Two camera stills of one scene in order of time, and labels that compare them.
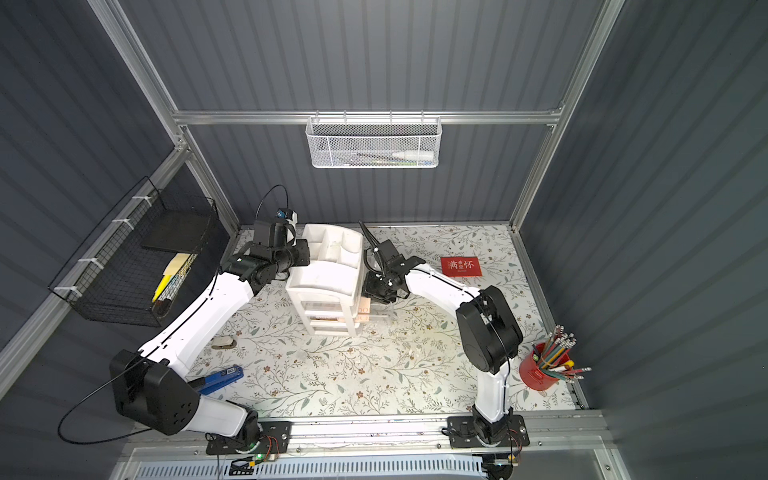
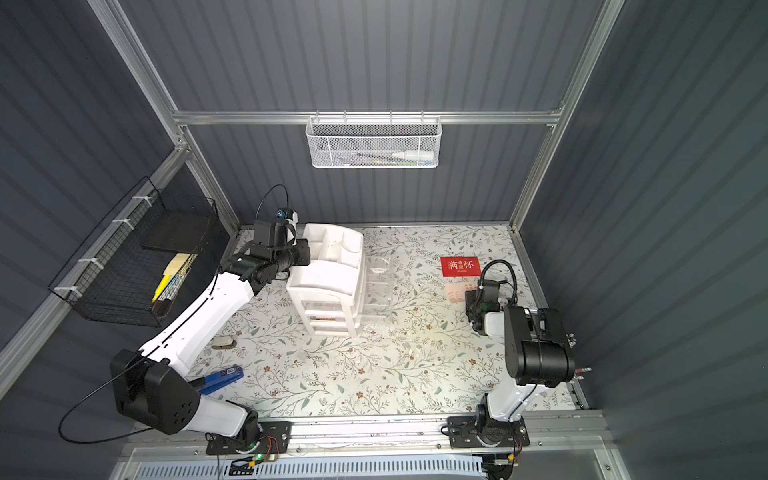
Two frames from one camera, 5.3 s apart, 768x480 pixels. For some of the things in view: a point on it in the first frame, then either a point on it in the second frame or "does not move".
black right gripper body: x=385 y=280 to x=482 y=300
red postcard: x=463 y=266 does not move
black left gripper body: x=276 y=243 does not move
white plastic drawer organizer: x=329 y=278 does not move
